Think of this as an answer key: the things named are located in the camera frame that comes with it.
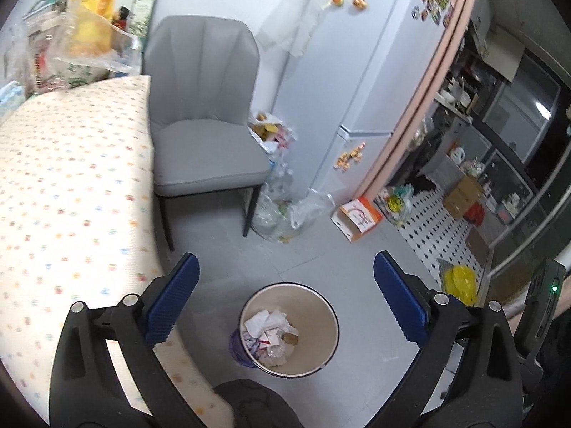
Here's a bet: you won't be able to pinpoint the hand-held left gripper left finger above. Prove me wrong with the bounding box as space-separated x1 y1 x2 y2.
48 253 201 428

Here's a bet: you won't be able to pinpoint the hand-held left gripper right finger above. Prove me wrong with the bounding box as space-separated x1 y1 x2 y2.
370 251 524 428

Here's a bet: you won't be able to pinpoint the white waste bin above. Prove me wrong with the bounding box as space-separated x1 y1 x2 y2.
238 283 340 377

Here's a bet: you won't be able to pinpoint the white tissue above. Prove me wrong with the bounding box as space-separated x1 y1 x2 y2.
244 307 290 335

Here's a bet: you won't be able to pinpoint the clear plastic wrap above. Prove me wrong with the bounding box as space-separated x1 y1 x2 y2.
263 343 290 366

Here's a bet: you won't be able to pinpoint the black dotted white mat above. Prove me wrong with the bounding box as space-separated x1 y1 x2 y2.
393 185 491 286

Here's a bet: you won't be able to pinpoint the orange white cardboard box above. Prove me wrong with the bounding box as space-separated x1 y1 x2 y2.
331 196 384 242

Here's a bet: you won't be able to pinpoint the colourful printed bag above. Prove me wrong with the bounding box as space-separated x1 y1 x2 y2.
375 185 415 226

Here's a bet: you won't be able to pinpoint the red bag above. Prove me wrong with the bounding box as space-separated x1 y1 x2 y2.
464 203 487 226

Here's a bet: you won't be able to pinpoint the brown cardboard box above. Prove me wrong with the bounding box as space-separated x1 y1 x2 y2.
443 175 485 220

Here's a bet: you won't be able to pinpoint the person's dark trouser leg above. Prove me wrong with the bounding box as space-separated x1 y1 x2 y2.
213 379 304 428

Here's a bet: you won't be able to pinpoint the clear bag of bottles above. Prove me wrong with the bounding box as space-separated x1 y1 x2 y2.
252 152 335 244

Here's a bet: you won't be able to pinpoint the yellow giraffe fridge magnet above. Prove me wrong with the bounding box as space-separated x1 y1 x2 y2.
334 141 367 172

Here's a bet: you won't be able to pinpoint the floral tablecloth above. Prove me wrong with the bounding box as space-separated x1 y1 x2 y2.
0 73 233 415

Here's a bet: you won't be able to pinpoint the white bag yellow contents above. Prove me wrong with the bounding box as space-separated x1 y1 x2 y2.
247 111 297 152

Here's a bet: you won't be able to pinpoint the kitchen shelf with dishes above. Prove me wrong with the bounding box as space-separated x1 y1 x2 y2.
435 31 505 121

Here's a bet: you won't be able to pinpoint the white refrigerator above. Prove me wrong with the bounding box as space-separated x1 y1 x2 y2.
272 0 453 197

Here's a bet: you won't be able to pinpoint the grey upholstered chair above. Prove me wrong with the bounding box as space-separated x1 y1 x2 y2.
142 15 272 253

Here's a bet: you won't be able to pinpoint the blue tissue pack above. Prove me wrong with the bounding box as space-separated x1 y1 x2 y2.
0 81 25 119

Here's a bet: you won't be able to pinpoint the clear plastic bag yellow contents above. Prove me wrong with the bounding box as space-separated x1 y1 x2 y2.
54 0 143 81

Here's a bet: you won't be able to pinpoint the dark small bottle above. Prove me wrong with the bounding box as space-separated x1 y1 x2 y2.
111 6 131 32

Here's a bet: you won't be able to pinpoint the clear crumpled plastic bag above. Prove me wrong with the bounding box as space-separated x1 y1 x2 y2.
0 18 36 94

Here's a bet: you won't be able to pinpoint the tall green box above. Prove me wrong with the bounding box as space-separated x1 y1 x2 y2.
131 0 163 39

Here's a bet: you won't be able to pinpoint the translucent hanging plastic bag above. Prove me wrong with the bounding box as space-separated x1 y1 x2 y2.
261 0 333 58

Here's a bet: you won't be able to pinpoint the cluster of fridge magnets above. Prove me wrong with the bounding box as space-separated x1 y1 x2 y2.
410 0 453 27

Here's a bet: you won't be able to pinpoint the yellow snack bag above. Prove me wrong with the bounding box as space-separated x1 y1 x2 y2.
78 0 119 21

